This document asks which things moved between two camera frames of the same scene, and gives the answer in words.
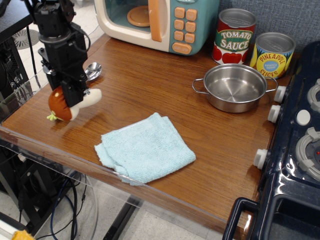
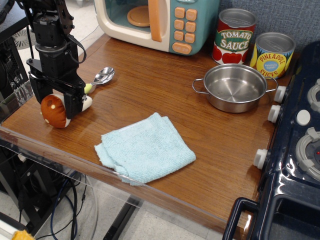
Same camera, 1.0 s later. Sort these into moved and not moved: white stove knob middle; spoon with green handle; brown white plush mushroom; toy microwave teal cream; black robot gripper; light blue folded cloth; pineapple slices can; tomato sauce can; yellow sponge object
Moved: black robot gripper; spoon with green handle; brown white plush mushroom
Not moved: tomato sauce can; yellow sponge object; pineapple slices can; toy microwave teal cream; white stove knob middle; light blue folded cloth
